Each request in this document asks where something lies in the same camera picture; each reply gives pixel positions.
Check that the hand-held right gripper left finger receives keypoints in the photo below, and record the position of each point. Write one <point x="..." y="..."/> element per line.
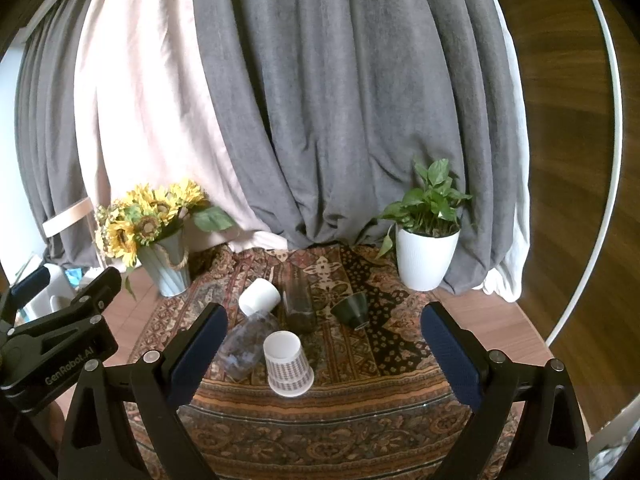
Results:
<point x="199" y="355"/>

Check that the narrow grey curtain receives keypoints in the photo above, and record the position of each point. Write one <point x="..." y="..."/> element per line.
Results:
<point x="47" y="135"/>

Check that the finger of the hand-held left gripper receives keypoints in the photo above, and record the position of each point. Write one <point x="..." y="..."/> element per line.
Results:
<point x="30" y="281"/>
<point x="100" y="286"/>

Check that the white ribbed plant pot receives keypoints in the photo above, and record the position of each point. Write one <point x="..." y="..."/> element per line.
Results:
<point x="425" y="260"/>

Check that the white curtain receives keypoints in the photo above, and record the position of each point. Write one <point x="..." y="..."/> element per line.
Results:
<point x="515" y="210"/>

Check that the grey-green ribbed vase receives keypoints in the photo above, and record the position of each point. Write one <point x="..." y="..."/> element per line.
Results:
<point x="167" y="267"/>

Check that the pale pink curtain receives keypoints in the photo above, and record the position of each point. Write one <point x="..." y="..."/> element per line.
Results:
<point x="145" y="100"/>

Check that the patterned brown rug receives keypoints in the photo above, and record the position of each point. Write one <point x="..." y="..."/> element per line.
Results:
<point x="350" y="375"/>

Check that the white plastic container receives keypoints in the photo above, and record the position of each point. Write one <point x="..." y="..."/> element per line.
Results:
<point x="52" y="290"/>

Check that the dark green cup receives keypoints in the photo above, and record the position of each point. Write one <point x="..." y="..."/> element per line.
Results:
<point x="352" y="310"/>

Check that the tall dark glass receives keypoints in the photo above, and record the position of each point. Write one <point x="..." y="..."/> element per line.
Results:
<point x="299" y="305"/>

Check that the sunflower bouquet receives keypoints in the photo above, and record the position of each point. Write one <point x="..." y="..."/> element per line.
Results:
<point x="145" y="215"/>

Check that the plain white cup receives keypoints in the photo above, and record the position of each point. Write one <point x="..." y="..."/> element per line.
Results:
<point x="257" y="297"/>

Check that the wide grey curtain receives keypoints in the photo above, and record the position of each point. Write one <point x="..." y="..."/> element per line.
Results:
<point x="340" y="100"/>

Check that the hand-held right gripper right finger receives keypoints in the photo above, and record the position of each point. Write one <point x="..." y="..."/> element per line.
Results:
<point x="450" y="360"/>

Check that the green leafy plant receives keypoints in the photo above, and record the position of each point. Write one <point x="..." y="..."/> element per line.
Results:
<point x="427" y="205"/>

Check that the patterned white paper cup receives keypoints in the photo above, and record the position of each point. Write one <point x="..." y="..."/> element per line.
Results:
<point x="286" y="360"/>

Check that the clear plastic cup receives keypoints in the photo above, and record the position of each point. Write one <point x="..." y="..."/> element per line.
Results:
<point x="245" y="347"/>

